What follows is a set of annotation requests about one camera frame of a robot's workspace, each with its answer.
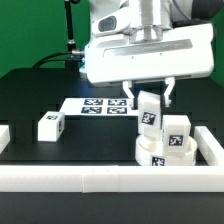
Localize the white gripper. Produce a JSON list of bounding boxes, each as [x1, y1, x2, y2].
[[85, 23, 214, 109]]

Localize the white round stool seat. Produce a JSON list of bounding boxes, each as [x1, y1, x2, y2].
[[134, 133, 198, 167]]

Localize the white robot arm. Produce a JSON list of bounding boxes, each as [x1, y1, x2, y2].
[[81, 0, 224, 105]]

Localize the white sheet with markers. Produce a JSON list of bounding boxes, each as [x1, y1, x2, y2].
[[60, 98, 138, 116]]

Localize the black pole stand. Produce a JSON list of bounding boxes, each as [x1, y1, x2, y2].
[[64, 0, 78, 71]]

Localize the white U-shaped fence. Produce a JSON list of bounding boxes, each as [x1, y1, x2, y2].
[[0, 124, 224, 194]]

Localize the black cables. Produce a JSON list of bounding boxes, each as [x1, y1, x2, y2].
[[32, 49, 86, 70]]

